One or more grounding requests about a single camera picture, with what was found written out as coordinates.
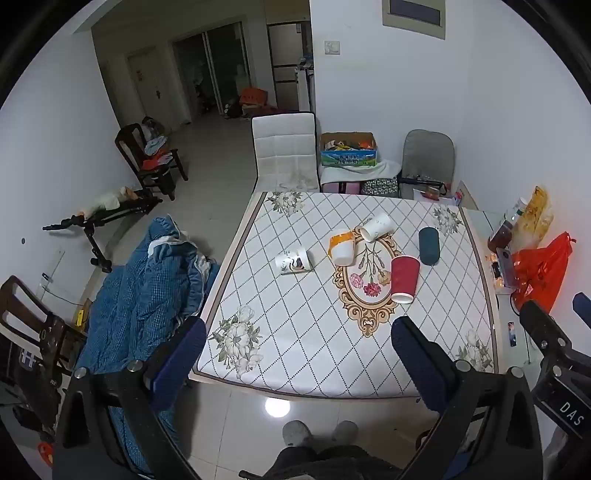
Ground orange and white paper cup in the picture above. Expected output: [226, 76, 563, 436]
[328, 228, 355, 267]

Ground grey phone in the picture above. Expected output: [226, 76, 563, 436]
[495, 247, 522, 289]

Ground dark teal cup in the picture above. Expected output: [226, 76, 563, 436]
[418, 227, 440, 267]

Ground pink suitcase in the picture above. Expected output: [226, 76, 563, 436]
[322, 181, 363, 195]

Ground orange plastic bag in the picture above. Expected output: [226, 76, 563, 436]
[510, 232, 577, 315]

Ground dark wooden chair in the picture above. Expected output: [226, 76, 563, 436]
[115, 123, 189, 201]
[0, 275, 88, 444]

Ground flat cardboard piece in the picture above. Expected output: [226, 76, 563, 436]
[454, 181, 479, 211]

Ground white speckled paper cup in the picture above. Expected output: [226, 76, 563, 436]
[360, 213, 394, 243]

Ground floral patterned tablecloth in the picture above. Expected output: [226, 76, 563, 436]
[196, 190, 499, 400]

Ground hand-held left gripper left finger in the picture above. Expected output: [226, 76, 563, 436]
[52, 316, 208, 480]

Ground grey cushioned chair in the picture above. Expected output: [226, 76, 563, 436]
[398, 129, 455, 200]

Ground white cloth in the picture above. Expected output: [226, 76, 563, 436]
[320, 158, 402, 185]

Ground grey door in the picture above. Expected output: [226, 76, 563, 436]
[127, 46, 184, 133]

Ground wall electrical panel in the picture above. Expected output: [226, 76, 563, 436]
[382, 0, 448, 40]

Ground yellow plastic bag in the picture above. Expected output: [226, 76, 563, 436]
[517, 186, 554, 252]

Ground pile of clothes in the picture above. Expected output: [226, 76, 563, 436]
[141, 135, 174, 171]

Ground bottle of brown liquid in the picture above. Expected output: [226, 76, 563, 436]
[488, 198, 529, 254]

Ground black exercise bench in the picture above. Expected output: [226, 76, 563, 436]
[42, 187, 163, 273]

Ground patterned dark bag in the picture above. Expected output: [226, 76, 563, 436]
[361, 178, 400, 197]

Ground person's legs in dark pants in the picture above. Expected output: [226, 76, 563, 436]
[265, 443, 402, 480]

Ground blue quilt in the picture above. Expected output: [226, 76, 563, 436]
[76, 215, 220, 476]

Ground cardboard box with green print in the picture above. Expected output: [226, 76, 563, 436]
[320, 132, 378, 167]

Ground red paper cup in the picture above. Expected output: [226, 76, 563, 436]
[390, 255, 421, 304]

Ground orange box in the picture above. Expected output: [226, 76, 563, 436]
[239, 87, 269, 108]

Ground white bird print paper cup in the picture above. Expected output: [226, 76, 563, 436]
[275, 247, 309, 276]

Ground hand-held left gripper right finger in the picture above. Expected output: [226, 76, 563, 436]
[390, 315, 546, 480]

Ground white padded chair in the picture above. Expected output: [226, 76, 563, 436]
[252, 112, 321, 193]

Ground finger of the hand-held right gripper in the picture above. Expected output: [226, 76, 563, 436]
[573, 292, 591, 325]
[519, 299, 573, 352]

